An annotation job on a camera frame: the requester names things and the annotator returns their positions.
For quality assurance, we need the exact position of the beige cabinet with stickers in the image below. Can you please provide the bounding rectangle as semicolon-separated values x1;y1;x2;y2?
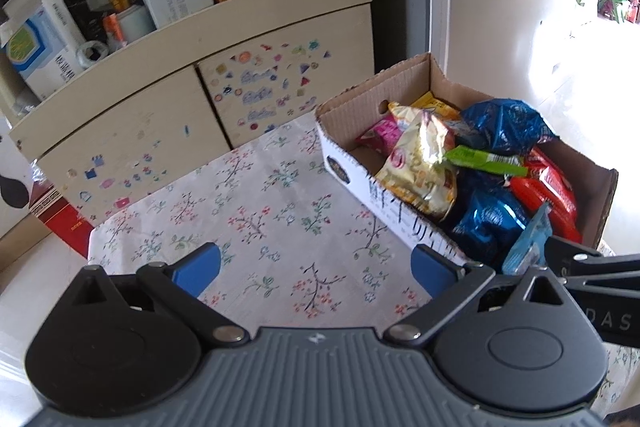
9;0;375;253

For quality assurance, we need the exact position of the green snack bar packet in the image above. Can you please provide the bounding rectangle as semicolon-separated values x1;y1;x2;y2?
442;145;529;178

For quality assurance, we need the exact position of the light blue snack packet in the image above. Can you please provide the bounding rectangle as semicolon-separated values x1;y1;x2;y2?
501;202;554;277

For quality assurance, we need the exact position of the red snack packet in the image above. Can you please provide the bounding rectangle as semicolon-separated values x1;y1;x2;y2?
522;147;578;212
507;176;584;244

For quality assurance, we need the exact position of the floral tablecloth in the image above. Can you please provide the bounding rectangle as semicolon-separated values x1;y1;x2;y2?
87;109;640;408

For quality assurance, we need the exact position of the blue foil snack packet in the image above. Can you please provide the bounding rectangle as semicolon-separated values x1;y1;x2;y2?
447;167;532;269

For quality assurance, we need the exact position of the large blue snack bag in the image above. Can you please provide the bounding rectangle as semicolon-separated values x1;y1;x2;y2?
459;98;558;156

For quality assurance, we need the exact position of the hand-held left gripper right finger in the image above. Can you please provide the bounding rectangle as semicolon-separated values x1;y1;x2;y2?
384;244;566;347

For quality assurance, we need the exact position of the red box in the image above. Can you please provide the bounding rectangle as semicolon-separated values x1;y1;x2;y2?
28;179;93;259

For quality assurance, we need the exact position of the white black-spotted object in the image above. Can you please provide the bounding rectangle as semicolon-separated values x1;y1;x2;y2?
0;114;32;240

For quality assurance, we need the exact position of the yellow snack packet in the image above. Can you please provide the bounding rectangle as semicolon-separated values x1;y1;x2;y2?
410;91;462;120

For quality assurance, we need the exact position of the large white and blue box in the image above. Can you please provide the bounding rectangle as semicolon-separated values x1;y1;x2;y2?
1;0;87;102

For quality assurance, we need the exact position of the orange tube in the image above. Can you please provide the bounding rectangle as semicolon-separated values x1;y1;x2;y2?
102;13;126;50

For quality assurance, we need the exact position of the white refrigerator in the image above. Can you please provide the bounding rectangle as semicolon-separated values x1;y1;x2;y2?
372;0;581;118

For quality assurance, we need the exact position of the green plastic toy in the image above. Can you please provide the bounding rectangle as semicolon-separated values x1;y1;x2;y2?
599;0;638;24

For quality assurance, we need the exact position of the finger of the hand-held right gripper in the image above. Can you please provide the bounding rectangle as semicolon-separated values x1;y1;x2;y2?
560;274;640;294
544;236;640;280

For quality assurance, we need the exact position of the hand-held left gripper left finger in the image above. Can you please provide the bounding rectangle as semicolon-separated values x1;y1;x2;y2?
75;243;249;344

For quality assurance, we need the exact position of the white jar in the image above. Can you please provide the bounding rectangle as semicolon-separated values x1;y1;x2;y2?
117;4;156;44

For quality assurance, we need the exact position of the golden croissant packet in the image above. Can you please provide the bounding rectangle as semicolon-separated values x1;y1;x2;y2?
374;101;460;222

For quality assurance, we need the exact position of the pink snack packet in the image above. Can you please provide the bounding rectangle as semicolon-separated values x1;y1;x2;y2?
355;116;401;156

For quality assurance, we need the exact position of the tape roll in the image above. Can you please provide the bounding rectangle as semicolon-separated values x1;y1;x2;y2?
76;40;111;68

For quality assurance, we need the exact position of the cardboard box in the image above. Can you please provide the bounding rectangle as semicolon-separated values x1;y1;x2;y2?
315;52;620;275

